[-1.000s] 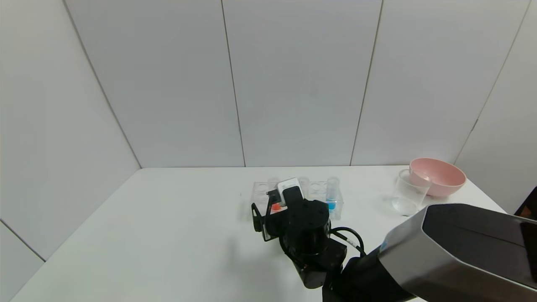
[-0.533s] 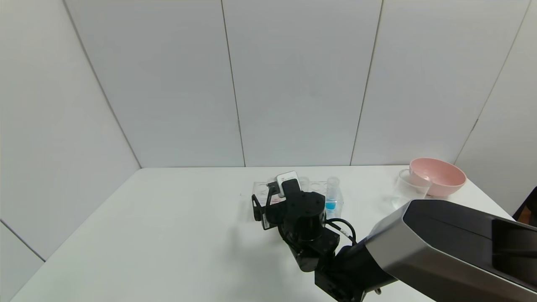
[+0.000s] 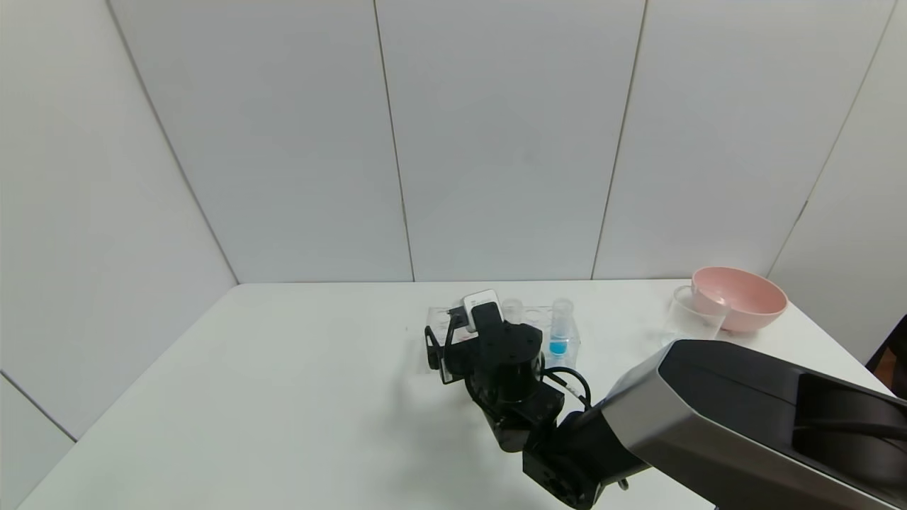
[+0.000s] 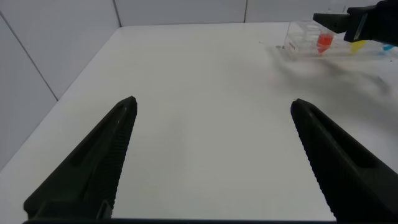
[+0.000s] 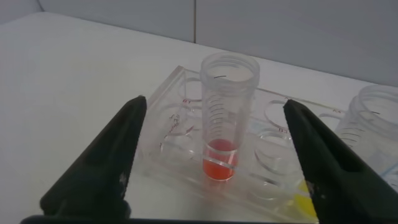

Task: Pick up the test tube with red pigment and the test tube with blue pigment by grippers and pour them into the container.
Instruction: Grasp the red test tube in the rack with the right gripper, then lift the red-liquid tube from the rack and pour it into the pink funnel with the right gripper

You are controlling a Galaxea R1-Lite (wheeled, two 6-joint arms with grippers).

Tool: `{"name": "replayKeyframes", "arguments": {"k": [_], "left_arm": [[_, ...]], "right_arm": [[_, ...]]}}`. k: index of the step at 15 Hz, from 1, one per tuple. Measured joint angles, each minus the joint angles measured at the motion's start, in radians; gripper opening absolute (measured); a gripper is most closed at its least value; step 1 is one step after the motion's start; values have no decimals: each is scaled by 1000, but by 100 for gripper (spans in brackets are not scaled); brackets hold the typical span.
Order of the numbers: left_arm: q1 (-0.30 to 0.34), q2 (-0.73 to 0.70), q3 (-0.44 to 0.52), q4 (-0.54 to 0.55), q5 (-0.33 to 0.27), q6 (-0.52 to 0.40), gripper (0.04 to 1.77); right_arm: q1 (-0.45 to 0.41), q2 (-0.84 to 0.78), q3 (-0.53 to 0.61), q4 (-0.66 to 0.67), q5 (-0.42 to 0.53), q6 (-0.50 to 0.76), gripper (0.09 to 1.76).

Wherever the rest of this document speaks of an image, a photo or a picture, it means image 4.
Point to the test tube with red pigment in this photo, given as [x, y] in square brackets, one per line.
[324, 41]

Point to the clear plastic test tube rack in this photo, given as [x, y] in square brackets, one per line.
[301, 37]

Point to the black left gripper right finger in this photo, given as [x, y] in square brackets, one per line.
[348, 168]

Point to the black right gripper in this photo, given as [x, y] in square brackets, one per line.
[382, 21]

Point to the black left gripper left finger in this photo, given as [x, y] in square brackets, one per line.
[90, 174]

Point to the test tube with blue pigment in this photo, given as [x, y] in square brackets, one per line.
[388, 47]

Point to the test tube with yellow pigment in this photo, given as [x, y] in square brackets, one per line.
[357, 45]

